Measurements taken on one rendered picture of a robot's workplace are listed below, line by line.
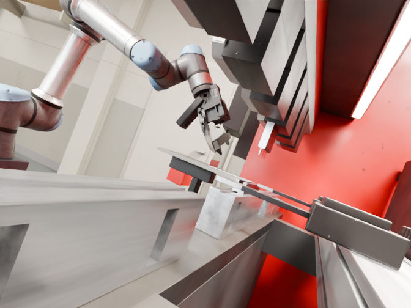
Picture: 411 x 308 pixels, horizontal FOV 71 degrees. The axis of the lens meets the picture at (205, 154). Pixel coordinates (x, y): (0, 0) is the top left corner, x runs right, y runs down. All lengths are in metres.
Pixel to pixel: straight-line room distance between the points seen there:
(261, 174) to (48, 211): 1.56
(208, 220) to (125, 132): 3.64
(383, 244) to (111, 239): 0.30
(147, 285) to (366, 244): 0.26
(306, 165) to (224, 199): 1.12
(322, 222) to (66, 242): 0.30
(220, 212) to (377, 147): 1.24
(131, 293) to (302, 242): 1.00
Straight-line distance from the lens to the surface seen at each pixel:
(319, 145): 1.71
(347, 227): 0.41
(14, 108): 1.14
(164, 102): 3.98
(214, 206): 0.62
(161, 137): 3.90
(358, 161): 1.71
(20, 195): 0.20
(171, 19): 4.47
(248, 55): 0.44
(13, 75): 5.72
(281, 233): 1.26
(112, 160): 4.25
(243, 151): 2.31
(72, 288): 0.26
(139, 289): 0.34
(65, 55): 1.21
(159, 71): 0.90
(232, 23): 0.35
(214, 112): 0.89
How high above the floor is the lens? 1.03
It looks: level
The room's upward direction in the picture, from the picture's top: 21 degrees clockwise
